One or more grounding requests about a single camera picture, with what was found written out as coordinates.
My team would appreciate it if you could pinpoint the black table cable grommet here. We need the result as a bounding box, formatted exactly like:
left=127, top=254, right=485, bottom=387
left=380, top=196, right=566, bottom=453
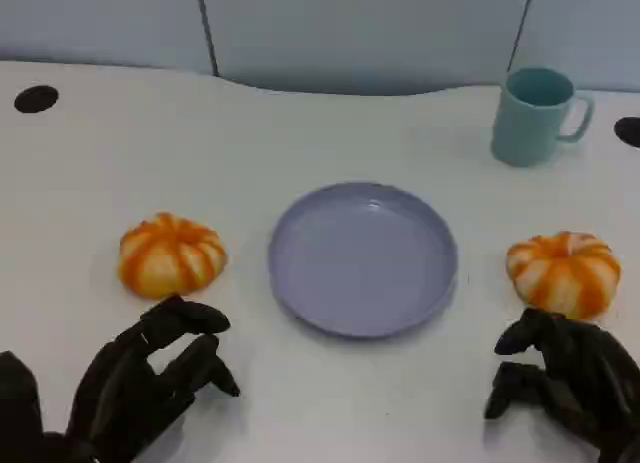
left=613, top=116, right=640, bottom=148
left=13, top=85, right=60, bottom=115

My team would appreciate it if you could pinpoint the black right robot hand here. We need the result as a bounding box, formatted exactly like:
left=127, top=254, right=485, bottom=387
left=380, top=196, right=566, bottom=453
left=483, top=307, right=640, bottom=463

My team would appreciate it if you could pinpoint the pale green mug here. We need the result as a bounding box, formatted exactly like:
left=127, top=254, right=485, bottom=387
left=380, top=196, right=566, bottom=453
left=490, top=66, right=596, bottom=168

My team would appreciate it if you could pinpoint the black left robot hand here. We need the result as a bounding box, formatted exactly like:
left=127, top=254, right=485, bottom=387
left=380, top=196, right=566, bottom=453
left=0, top=294, right=242, bottom=463

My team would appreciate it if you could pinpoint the lilac plate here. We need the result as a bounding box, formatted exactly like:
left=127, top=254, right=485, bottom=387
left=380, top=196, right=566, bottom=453
left=267, top=181, right=459, bottom=340

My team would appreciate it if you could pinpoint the orange white toy bread roll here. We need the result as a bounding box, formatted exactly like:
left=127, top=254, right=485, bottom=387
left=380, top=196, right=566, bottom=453
left=505, top=231, right=623, bottom=320
left=117, top=211, right=228, bottom=299

